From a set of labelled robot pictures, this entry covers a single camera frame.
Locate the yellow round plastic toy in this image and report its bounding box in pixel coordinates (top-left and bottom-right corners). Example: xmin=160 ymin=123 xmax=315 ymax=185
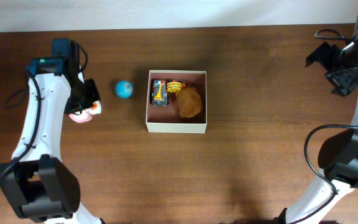
xmin=167 ymin=80 xmax=183 ymax=93

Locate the blue ball toy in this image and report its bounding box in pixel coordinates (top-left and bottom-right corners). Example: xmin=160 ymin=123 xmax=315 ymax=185
xmin=114 ymin=80 xmax=134 ymax=98

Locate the grey red toy truck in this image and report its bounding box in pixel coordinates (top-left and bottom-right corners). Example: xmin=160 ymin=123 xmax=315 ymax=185
xmin=151 ymin=80 xmax=168 ymax=106

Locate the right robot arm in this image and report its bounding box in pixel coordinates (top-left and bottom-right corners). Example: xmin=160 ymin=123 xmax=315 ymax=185
xmin=273 ymin=15 xmax=358 ymax=224

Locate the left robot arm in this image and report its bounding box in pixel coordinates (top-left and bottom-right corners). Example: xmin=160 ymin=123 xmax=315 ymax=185
xmin=0 ymin=39 xmax=103 ymax=223

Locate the brown plush bear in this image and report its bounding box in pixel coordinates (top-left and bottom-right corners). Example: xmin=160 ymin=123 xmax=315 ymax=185
xmin=176 ymin=86 xmax=203 ymax=118

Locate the pink white duck toy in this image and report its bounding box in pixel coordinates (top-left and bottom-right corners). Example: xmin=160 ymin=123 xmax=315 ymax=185
xmin=69 ymin=101 xmax=102 ymax=123

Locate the white cardboard box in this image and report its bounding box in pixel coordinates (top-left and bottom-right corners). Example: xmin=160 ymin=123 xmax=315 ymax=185
xmin=145 ymin=70 xmax=208 ymax=134

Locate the right black cable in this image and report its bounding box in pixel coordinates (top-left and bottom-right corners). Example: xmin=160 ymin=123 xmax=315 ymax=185
xmin=303 ymin=28 xmax=358 ymax=224

